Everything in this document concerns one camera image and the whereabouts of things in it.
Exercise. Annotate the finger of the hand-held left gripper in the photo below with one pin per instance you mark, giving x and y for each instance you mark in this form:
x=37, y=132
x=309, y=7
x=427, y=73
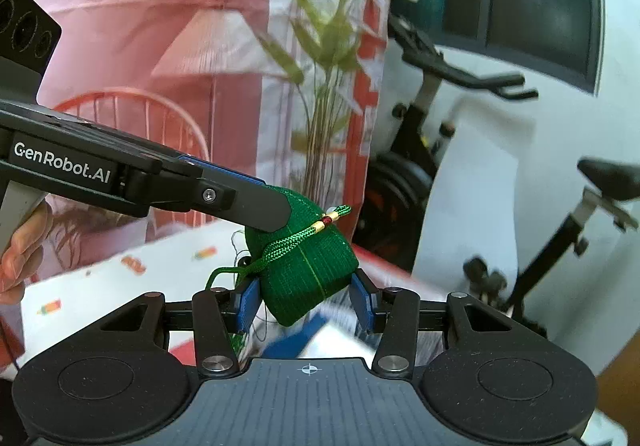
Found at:
x=240, y=203
x=225, y=172

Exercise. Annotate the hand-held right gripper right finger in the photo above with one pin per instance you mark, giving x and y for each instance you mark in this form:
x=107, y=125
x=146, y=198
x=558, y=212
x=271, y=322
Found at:
x=362, y=303

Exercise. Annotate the person's left hand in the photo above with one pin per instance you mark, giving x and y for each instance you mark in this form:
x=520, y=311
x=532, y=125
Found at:
x=20, y=266

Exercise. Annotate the tall green potted plant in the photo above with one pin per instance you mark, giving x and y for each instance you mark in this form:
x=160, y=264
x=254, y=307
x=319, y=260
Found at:
x=325, y=51

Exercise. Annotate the pink printed curtain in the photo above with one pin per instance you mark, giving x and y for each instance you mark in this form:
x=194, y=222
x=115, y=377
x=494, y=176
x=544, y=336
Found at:
x=125, y=1

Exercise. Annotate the white board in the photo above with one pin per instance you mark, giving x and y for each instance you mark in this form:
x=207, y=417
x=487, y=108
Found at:
x=480, y=176

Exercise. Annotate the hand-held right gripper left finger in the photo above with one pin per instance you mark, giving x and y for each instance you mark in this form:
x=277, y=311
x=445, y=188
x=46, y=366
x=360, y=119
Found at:
x=250, y=301

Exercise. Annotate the black exercise bike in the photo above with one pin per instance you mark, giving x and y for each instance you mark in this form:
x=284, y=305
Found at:
x=415, y=126

